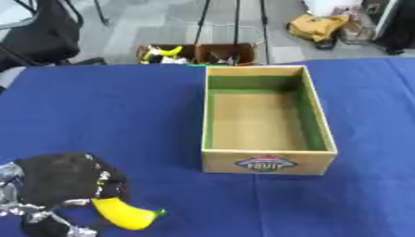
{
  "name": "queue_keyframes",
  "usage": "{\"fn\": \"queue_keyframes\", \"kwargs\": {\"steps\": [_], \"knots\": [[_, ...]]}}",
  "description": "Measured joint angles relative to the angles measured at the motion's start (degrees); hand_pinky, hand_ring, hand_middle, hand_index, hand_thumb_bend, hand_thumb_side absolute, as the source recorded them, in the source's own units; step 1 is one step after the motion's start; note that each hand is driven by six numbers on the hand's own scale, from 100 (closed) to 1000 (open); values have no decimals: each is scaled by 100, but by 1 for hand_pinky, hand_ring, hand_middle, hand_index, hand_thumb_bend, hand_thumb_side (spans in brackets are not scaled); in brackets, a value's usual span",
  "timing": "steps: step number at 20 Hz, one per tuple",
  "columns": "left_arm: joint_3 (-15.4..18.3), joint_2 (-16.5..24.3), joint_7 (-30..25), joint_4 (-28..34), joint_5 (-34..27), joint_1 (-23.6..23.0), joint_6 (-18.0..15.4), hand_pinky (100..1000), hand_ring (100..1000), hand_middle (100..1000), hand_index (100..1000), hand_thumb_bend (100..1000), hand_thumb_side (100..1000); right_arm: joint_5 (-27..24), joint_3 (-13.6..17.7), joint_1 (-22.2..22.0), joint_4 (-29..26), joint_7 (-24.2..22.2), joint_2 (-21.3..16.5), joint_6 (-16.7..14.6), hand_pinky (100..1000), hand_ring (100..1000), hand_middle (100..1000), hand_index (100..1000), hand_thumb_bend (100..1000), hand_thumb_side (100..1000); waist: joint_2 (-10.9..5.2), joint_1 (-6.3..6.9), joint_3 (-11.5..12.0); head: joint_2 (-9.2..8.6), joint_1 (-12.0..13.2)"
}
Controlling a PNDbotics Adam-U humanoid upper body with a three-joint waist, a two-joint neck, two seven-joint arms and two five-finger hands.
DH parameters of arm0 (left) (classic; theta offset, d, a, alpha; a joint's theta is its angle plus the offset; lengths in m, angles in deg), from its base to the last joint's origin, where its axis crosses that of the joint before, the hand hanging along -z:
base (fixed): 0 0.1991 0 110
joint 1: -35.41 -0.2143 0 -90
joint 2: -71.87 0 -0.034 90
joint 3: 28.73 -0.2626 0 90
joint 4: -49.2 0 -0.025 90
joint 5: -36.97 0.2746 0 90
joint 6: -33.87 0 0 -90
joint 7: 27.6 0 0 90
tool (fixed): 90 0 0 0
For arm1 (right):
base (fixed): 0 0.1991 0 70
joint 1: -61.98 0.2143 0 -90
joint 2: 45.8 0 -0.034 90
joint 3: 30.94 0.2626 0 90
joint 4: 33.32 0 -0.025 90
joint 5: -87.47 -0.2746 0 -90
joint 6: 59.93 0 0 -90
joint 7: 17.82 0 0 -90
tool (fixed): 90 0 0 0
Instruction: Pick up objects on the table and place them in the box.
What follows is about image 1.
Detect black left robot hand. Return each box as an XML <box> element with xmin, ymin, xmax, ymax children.
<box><xmin>11</xmin><ymin>151</ymin><xmax>132</xmax><ymax>237</ymax></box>

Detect yellow toy banana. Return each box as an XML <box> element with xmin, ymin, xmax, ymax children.
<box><xmin>89</xmin><ymin>196</ymin><xmax>169</xmax><ymax>231</ymax></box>
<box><xmin>141</xmin><ymin>44</ymin><xmax>185</xmax><ymax>63</ymax></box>

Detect yellow toy banana in box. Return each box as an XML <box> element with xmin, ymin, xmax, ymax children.
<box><xmin>141</xmin><ymin>44</ymin><xmax>185</xmax><ymax>63</ymax></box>

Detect brown cardboard box of toys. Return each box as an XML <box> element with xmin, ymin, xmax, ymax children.
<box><xmin>134</xmin><ymin>43</ymin><xmax>259</xmax><ymax>67</ymax></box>

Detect tan cardboard box green inside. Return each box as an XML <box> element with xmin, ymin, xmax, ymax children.
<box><xmin>199</xmin><ymin>65</ymin><xmax>339</xmax><ymax>177</ymax></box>

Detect black office chair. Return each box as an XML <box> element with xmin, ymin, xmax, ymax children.
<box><xmin>0</xmin><ymin>0</ymin><xmax>107</xmax><ymax>72</ymax></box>

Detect black tripod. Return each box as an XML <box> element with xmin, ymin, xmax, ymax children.
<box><xmin>191</xmin><ymin>0</ymin><xmax>272</xmax><ymax>66</ymax></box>

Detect yellow bag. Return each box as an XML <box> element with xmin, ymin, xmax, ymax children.
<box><xmin>285</xmin><ymin>13</ymin><xmax>352</xmax><ymax>50</ymax></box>

